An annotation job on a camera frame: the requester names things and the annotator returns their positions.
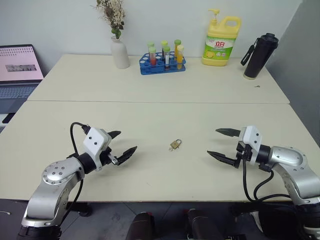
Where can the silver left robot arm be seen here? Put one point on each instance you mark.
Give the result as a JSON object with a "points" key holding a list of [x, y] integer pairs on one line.
{"points": [[53, 186]]}

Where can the dried flower bunch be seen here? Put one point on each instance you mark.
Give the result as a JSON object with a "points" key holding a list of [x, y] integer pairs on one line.
{"points": [[112, 15]]}

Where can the dark flat object beside laptop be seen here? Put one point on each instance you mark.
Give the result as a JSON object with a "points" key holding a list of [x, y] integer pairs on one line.
{"points": [[8, 117]]}

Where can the green-capped tube with orange liquid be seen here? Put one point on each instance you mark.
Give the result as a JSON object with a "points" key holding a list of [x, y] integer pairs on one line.
{"points": [[177, 47]]}

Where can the blue test tube rack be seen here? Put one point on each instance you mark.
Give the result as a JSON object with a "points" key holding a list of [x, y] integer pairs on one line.
{"points": [[150, 70]]}

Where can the green-capped tube with red liquid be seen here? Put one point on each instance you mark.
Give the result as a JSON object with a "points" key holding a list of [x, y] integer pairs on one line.
{"points": [[152, 53]]}

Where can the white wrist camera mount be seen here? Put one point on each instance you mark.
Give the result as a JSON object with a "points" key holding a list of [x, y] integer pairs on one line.
{"points": [[94, 143], [251, 138]]}

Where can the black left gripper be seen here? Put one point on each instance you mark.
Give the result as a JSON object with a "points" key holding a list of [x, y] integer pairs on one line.
{"points": [[106, 157]]}

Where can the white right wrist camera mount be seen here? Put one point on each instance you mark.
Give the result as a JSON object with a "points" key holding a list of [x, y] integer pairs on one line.
{"points": [[251, 138]]}

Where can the green-capped tube with dark liquid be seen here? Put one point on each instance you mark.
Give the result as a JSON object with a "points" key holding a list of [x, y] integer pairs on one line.
{"points": [[167, 57]]}

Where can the green-capped tube with clear liquid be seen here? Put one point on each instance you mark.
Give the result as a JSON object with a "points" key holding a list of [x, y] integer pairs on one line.
{"points": [[164, 46]]}

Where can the yellow-capped tube with orange liquid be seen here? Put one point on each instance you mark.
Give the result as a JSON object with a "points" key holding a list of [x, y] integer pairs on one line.
{"points": [[180, 56]]}

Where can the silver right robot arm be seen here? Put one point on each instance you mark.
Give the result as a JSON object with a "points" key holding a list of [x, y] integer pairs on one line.
{"points": [[291, 160]]}

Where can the dark rounded shape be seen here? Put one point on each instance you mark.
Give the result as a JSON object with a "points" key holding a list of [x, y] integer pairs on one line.
{"points": [[202, 225], [140, 227]]}

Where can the yellow dish soap pump bottle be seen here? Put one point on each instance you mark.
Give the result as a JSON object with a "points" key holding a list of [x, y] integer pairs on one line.
{"points": [[220, 42]]}

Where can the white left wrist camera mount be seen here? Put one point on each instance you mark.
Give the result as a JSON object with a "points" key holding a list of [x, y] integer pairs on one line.
{"points": [[94, 143]]}

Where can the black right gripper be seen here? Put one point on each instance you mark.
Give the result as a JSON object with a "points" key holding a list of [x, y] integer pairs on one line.
{"points": [[243, 152]]}

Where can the white ceramic vase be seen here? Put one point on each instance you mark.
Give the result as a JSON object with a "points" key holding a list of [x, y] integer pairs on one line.
{"points": [[120, 55]]}

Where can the small brass padlock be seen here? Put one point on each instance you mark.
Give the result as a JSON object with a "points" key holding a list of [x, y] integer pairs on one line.
{"points": [[176, 144]]}

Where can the grey open laptop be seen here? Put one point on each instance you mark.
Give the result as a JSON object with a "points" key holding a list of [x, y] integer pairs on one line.
{"points": [[17, 75]]}

